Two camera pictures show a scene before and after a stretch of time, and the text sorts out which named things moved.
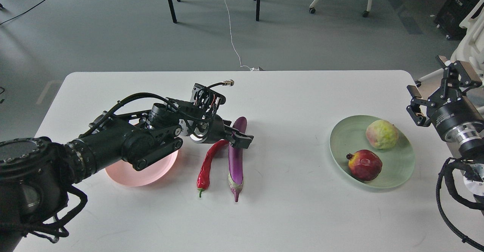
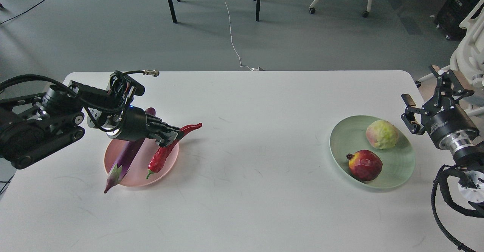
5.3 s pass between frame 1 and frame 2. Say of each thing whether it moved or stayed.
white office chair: stayed
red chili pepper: moved
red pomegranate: stayed
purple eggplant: moved
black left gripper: moved
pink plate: stayed
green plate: stayed
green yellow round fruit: stayed
